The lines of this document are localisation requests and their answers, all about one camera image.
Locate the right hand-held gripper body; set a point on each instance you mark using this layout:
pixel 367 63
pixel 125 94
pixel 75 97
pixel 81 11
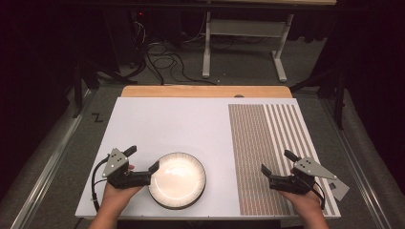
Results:
pixel 302 183

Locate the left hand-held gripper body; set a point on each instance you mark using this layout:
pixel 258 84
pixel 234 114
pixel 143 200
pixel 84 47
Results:
pixel 116 163

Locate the white plate with dark rim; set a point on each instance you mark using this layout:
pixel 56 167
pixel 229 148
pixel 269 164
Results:
pixel 178 181

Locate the person's right hand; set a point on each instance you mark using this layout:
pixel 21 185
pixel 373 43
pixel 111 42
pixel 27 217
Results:
pixel 305 202

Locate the person's left hand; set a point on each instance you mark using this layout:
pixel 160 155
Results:
pixel 116 197

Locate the brown striped placemat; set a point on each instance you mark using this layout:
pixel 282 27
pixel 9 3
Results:
pixel 254 143

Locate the grey flat tag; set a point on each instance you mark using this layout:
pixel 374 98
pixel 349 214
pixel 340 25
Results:
pixel 340 191

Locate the white board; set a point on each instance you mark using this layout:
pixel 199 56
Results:
pixel 175 127

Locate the black stand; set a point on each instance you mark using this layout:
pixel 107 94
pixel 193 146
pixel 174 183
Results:
pixel 86 79
pixel 334 92

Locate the wooden table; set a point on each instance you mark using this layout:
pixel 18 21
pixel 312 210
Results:
pixel 191 91

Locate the dark computer box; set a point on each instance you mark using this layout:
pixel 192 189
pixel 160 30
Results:
pixel 127 35

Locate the aluminium floor rail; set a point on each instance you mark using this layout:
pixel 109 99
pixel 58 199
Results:
pixel 359 159
pixel 47 162

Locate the white metal desk frame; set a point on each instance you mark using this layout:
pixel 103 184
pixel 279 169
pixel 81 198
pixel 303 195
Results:
pixel 245 28

